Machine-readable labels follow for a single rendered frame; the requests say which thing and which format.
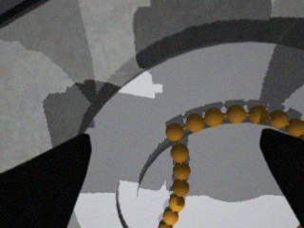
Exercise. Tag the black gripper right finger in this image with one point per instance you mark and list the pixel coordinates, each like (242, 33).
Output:
(284, 155)

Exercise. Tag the grey round tray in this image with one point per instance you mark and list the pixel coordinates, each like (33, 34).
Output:
(129, 179)

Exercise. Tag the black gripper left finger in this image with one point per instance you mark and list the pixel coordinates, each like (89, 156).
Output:
(42, 192)

